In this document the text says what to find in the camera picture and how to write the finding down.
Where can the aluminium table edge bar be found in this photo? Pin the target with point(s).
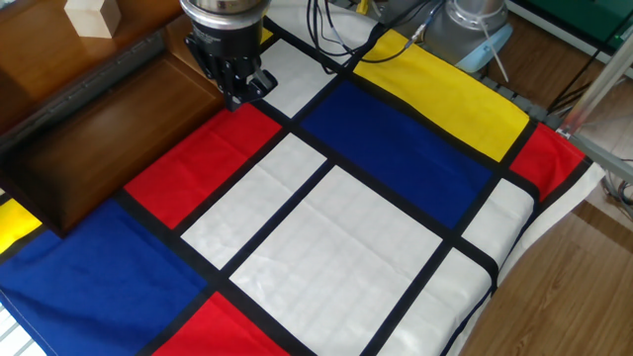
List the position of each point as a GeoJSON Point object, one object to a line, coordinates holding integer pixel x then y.
{"type": "Point", "coordinates": [605, 158]}

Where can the Mondrian pattern tablecloth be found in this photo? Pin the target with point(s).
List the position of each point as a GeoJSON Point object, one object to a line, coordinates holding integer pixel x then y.
{"type": "Point", "coordinates": [336, 257]}

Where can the aluminium frame post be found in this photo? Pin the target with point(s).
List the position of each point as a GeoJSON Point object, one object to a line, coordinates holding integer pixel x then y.
{"type": "Point", "coordinates": [598, 86]}

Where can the white zip tie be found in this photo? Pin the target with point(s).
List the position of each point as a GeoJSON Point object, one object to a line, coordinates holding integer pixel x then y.
{"type": "Point", "coordinates": [494, 49]}

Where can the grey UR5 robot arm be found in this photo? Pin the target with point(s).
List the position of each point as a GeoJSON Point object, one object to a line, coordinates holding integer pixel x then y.
{"type": "Point", "coordinates": [470, 29]}

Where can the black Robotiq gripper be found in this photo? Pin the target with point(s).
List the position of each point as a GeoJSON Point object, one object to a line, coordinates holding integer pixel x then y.
{"type": "Point", "coordinates": [227, 42]}

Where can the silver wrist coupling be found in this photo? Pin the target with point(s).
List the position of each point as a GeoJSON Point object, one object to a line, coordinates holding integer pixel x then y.
{"type": "Point", "coordinates": [225, 10]}

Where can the light wooden cube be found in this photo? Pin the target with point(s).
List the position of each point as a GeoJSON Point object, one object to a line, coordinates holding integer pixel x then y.
{"type": "Point", "coordinates": [94, 17]}

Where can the dark brown wooden shelf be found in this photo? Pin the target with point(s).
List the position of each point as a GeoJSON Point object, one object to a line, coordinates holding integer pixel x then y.
{"type": "Point", "coordinates": [99, 133]}

